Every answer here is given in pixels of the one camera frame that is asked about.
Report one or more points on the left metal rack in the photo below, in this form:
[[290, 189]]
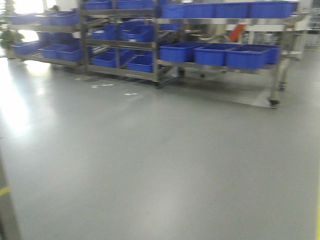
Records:
[[56, 42]]

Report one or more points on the right metal rack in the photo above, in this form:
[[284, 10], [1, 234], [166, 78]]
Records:
[[250, 59]]

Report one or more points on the metal rack with bins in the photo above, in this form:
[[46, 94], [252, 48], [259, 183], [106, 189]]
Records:
[[122, 38]]

